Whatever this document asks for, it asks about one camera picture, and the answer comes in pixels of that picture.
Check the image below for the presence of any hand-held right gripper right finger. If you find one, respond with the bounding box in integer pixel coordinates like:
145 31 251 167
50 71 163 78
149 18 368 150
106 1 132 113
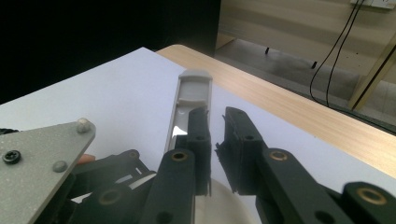
215 106 356 224

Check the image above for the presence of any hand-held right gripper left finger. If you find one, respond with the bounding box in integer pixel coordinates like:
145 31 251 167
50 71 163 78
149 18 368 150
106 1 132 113
139 105 213 224

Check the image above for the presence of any white board sheet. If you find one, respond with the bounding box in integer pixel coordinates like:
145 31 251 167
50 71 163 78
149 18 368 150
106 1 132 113
0 47 396 224

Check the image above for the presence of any light wooden table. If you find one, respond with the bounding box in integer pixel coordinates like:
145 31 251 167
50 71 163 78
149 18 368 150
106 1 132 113
156 44 396 180

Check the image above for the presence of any black curtain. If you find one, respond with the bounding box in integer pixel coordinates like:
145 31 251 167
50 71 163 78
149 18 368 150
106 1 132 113
0 0 222 105

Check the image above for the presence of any black hanging cable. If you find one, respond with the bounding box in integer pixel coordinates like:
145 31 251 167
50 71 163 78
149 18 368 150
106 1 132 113
309 0 368 108

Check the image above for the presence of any light wooden wall strip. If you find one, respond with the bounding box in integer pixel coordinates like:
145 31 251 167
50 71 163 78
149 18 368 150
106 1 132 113
347 41 396 112

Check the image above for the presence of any white wall socket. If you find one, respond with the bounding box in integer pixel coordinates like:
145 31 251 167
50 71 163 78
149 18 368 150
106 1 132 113
349 0 396 10

